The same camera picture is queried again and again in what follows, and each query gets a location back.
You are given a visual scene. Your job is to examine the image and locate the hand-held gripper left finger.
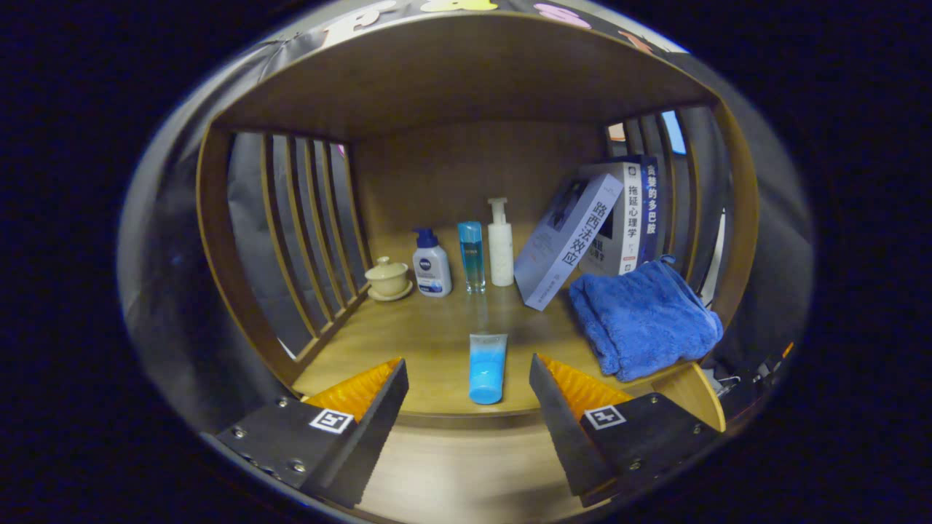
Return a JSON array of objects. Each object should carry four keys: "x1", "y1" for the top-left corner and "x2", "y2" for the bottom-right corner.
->
[{"x1": 200, "y1": 357, "x2": 410, "y2": 509}]

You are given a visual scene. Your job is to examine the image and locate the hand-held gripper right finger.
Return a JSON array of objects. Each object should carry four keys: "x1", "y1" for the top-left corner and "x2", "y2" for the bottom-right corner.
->
[{"x1": 529, "y1": 354, "x2": 727, "y2": 508}]

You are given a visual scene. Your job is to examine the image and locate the blue squeeze tube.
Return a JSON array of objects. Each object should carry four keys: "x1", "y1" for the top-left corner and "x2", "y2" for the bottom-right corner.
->
[{"x1": 468, "y1": 333, "x2": 508, "y2": 405}]

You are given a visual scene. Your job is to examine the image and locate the wooden countertop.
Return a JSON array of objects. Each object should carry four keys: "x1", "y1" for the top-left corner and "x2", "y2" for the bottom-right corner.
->
[{"x1": 291, "y1": 226, "x2": 700, "y2": 419}]

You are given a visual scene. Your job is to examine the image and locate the wooden cabinet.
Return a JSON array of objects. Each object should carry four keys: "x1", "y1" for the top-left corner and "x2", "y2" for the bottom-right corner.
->
[{"x1": 195, "y1": 11, "x2": 759, "y2": 437}]

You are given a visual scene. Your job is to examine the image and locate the blue towel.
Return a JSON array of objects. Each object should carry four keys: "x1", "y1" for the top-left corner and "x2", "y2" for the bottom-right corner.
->
[{"x1": 568, "y1": 255, "x2": 724, "y2": 383}]

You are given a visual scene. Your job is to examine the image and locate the beige lidded teacup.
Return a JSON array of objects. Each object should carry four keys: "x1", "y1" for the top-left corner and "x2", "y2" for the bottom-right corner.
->
[{"x1": 364, "y1": 256, "x2": 414, "y2": 302}]

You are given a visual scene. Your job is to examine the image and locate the white bottle with blue cap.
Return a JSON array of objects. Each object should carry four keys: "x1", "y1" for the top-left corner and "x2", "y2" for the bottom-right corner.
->
[{"x1": 412, "y1": 228, "x2": 453, "y2": 298}]

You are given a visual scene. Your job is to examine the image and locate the pale grey book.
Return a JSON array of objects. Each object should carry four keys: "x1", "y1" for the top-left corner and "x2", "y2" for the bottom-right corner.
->
[{"x1": 514, "y1": 172, "x2": 625, "y2": 312}]

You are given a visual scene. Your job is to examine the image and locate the white pump bottle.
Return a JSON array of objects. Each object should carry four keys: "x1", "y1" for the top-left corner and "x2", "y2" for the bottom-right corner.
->
[{"x1": 487, "y1": 197, "x2": 516, "y2": 287}]

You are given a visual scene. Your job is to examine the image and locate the clear teal bottle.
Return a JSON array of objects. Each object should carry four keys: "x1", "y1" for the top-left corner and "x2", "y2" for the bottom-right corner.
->
[{"x1": 457, "y1": 221, "x2": 487, "y2": 294}]

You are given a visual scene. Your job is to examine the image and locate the white book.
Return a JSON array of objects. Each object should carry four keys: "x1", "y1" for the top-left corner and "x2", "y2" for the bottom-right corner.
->
[{"x1": 579, "y1": 162, "x2": 645, "y2": 277}]

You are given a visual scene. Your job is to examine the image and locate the dark blue book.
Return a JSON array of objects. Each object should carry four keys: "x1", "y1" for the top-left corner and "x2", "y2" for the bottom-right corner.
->
[{"x1": 639, "y1": 154, "x2": 660, "y2": 264}]

